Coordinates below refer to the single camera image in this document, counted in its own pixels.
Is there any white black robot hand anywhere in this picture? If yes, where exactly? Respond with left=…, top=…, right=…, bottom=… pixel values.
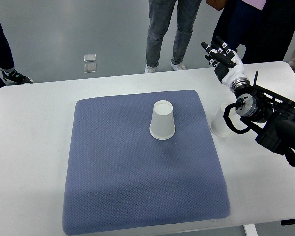
left=201, top=36, right=250, bottom=93

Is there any white paper cup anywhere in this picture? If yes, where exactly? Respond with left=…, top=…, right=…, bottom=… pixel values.
left=210, top=103, right=232, bottom=137
left=149, top=100, right=175, bottom=140

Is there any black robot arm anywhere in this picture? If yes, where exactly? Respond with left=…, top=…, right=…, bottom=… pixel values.
left=223, top=78, right=295, bottom=167

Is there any person in dark clothes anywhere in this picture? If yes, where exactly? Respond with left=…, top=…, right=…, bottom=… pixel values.
left=212, top=0, right=295, bottom=64

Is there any person in grey jeans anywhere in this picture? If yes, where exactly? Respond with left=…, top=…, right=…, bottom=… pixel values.
left=144, top=0, right=202, bottom=74

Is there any blue textured cushion mat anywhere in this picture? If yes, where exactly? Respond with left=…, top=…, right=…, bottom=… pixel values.
left=62, top=90, right=230, bottom=235

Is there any upper metal floor plate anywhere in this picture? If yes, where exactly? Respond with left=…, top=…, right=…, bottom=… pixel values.
left=84, top=54, right=96, bottom=62

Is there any metal floor plate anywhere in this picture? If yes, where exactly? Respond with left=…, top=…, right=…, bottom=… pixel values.
left=84, top=54, right=96, bottom=62
left=84, top=63, right=97, bottom=73

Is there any lower metal floor plate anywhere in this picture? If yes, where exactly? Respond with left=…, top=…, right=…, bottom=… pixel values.
left=84, top=63, right=97, bottom=73

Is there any white table leg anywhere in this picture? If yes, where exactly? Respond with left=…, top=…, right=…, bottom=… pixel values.
left=243, top=224, right=258, bottom=236

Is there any black table control panel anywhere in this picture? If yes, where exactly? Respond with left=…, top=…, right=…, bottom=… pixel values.
left=281, top=219, right=295, bottom=226

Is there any person at left edge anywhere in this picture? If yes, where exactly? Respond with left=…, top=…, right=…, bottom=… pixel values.
left=0, top=22, right=34, bottom=88

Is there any black corrugated cable loop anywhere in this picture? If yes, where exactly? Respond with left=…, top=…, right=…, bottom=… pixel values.
left=223, top=102, right=259, bottom=135

